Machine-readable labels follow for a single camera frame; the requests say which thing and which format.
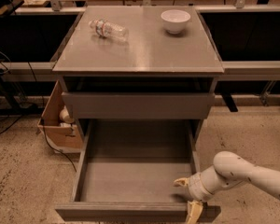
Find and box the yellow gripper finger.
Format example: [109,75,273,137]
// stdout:
[186,201,203,224]
[174,177,189,187]

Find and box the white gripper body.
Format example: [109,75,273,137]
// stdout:
[188,173,213,203]

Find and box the grey drawer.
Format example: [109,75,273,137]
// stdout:
[62,77,215,119]
[55,119,222,224]

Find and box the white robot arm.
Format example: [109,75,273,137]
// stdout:
[174,151,280,224]

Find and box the grey top drawer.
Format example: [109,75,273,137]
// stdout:
[62,77,215,119]

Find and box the grey drawer cabinet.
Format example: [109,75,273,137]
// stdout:
[53,6,224,141]

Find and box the brown cardboard box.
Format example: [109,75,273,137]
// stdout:
[37,81,83,153]

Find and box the white cup in box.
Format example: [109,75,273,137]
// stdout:
[59,107,75,124]

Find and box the white ceramic bowl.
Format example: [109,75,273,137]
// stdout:
[161,9,190,34]

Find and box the clear plastic water bottle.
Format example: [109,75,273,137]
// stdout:
[89,19,129,42]

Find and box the grey metal rail frame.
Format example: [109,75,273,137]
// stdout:
[0,6,280,79]

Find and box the black floor cable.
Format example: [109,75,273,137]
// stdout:
[0,45,78,174]

